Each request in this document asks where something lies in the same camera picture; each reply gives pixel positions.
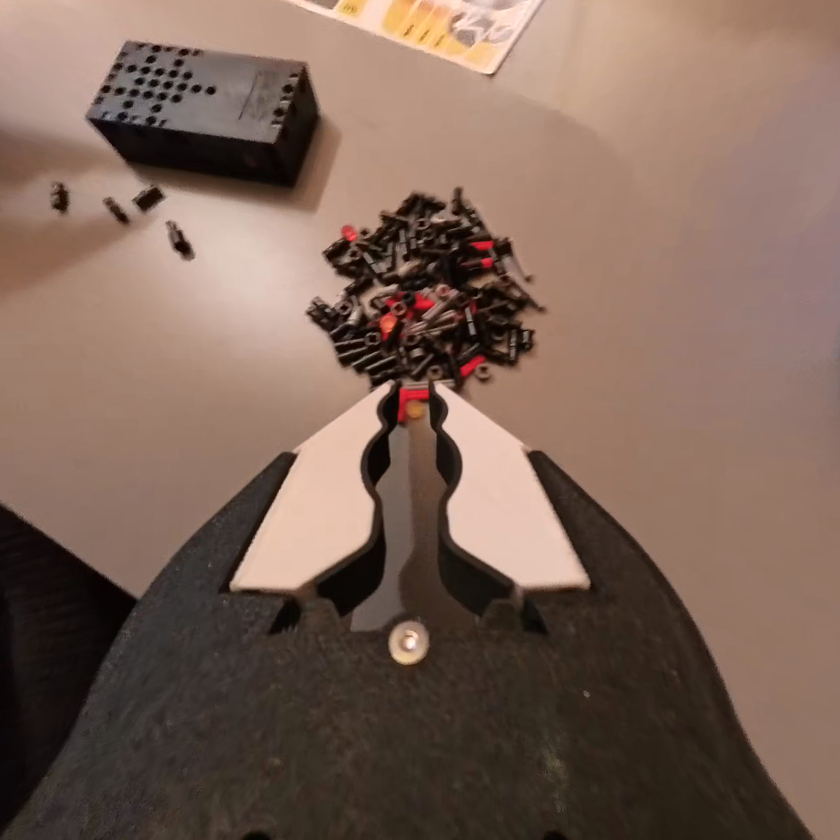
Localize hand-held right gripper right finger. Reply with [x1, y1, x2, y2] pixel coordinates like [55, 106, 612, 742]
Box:
[428, 381, 592, 618]

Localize yellow grey sticker sheet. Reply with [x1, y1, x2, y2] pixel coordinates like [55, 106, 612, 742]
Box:
[285, 0, 547, 75]

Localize pile of small plastic pins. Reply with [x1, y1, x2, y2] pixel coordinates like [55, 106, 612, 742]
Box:
[305, 187, 547, 395]

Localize black perforated plastic block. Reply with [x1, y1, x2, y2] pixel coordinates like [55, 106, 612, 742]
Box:
[84, 41, 321, 186]

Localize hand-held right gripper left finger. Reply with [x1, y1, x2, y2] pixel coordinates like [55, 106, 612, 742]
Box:
[228, 379, 401, 618]

